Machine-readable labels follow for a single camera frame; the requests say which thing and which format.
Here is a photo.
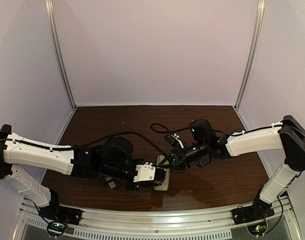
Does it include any grey battery cover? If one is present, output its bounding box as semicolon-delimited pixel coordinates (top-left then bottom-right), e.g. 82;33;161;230
103;177;116;189

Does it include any white remote control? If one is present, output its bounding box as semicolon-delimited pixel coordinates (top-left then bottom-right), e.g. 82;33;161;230
153;168;170;192

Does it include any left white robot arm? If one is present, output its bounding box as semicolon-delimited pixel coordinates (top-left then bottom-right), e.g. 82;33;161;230
0;124;157;209

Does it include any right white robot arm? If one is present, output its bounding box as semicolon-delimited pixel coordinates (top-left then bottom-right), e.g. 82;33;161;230
168;115;305;208

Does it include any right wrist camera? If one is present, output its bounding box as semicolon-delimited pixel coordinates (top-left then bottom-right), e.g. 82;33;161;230
164;133;187;150

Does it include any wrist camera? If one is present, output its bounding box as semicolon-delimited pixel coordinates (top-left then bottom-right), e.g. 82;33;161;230
164;133;187;150
133;162;164;184

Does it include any left black cable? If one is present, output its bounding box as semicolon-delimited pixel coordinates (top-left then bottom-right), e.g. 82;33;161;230
0;131;172;167

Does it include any black cable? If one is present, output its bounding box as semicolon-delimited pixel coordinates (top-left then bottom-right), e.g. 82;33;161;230
151;122;305;166
0;131;172;167

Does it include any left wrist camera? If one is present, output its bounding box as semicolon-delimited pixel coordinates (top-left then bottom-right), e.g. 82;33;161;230
133;162;164;184

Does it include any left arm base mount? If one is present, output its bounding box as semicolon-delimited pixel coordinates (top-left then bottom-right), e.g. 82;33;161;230
36;205;83;238

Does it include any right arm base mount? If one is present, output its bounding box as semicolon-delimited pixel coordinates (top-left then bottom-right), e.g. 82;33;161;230
231;204;275;238

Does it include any right black cable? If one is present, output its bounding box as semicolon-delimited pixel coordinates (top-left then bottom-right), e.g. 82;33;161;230
151;122;305;166

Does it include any right aluminium frame post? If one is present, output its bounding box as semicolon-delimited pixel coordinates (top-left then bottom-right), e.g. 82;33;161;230
233;0;266;111

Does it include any aluminium frame post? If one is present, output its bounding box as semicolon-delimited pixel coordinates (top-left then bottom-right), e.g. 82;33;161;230
44;0;76;110
233;0;266;111

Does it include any left aluminium frame post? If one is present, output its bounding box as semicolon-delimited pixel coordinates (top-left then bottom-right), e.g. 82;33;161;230
44;0;76;110

